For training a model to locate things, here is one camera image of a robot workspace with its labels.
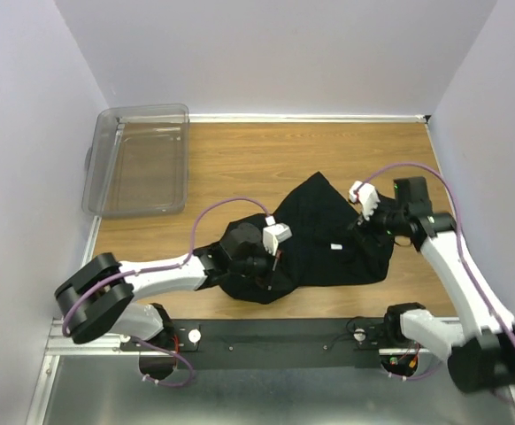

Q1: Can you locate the black t shirt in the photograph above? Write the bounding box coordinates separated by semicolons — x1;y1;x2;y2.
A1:
223;173;394;305

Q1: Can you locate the clear plastic storage bin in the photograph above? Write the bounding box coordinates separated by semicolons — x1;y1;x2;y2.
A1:
81;104;190;219

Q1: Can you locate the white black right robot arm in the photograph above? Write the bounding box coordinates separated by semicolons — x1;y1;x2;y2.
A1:
349;177;515;394

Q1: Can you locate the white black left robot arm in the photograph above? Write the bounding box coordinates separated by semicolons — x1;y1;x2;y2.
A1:
55;216;292;344

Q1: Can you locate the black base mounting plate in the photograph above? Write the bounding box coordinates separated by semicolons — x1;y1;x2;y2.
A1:
119;316;438;372

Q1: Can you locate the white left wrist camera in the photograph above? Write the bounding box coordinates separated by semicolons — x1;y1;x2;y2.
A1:
262;215;292;256

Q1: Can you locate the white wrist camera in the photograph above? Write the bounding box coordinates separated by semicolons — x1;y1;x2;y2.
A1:
262;215;292;256
349;181;380;221

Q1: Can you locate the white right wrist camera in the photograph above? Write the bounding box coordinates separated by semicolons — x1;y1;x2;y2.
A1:
349;181;380;221

